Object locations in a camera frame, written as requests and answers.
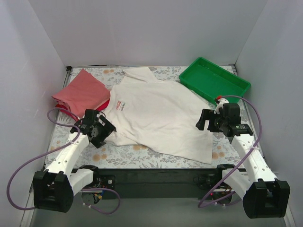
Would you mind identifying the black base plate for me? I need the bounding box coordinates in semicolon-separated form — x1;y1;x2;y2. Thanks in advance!
84;165;226;199

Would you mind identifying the folded red t shirt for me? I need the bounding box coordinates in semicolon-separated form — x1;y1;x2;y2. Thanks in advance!
55;100;109;121

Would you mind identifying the white t shirt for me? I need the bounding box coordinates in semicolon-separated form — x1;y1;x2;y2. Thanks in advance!
105;67;213;164

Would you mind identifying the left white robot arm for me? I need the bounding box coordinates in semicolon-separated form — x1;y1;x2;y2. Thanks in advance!
33;109;116;213

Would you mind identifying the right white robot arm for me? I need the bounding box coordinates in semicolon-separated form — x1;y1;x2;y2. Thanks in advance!
196;98;290;218

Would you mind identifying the folded pink t shirt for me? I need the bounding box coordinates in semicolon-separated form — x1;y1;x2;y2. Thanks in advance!
52;69;110;117

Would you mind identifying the green plastic tray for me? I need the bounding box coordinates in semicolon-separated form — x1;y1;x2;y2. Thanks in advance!
179;57;251;104

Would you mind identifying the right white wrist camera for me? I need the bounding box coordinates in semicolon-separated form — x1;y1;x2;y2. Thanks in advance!
214;96;229;114

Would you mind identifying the floral table mat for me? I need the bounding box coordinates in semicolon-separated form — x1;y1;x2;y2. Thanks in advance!
48;66;258;168

